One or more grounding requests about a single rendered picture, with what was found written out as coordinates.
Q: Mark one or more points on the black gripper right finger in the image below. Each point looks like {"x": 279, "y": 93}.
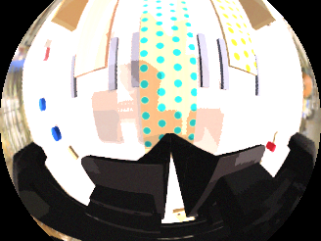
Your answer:
{"x": 197, "y": 170}

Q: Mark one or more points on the blue cylinder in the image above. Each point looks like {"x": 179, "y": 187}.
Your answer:
{"x": 56, "y": 133}
{"x": 42, "y": 104}

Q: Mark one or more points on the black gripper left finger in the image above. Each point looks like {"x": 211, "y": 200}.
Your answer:
{"x": 147, "y": 175}

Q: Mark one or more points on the small pink block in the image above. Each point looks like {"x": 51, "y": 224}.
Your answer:
{"x": 46, "y": 55}

